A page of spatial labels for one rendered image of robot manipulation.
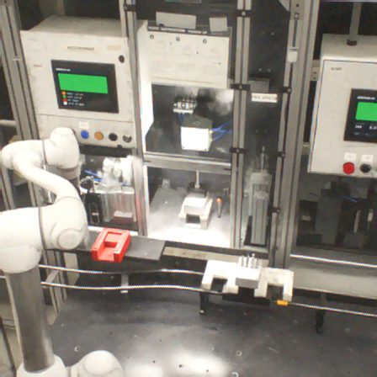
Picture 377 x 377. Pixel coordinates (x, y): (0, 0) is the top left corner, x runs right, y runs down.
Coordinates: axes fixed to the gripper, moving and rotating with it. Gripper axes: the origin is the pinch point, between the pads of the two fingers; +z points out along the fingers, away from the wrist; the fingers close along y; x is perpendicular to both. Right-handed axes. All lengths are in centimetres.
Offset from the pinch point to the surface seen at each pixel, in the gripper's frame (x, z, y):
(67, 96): -7, -52, -1
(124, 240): -0.2, 10.7, -21.1
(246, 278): 9, 14, -75
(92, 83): -7, -58, -12
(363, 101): -7, -59, -110
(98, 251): 7.8, 11.7, -11.7
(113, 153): -5.5, -29.4, -17.7
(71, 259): -86, 107, 52
